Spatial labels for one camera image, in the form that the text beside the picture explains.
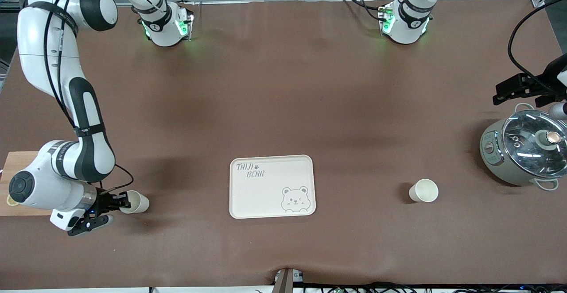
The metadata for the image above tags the white IKEA cup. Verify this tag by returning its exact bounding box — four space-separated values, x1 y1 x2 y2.
119 190 150 214
408 178 439 204

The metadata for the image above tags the glass pot lid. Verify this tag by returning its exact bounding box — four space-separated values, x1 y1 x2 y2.
502 109 567 179

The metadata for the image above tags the sage green cooking pot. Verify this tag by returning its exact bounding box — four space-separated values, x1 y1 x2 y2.
480 103 567 192

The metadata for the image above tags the wooden cutting board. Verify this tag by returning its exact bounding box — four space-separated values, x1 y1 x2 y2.
0 151 54 216

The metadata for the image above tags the cream bear print tray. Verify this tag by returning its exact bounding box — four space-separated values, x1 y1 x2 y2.
229 154 316 219

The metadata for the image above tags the brown table cover mat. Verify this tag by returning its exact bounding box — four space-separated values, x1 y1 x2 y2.
0 0 567 290

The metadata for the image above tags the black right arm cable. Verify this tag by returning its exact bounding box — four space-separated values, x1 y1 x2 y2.
20 0 135 196

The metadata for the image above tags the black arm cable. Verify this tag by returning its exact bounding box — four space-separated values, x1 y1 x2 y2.
20 0 135 196
508 0 567 94

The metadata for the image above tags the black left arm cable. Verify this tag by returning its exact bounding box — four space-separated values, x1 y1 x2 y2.
508 0 567 94

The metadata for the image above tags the camera mounting post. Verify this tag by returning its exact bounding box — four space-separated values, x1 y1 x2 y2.
274 268 295 293

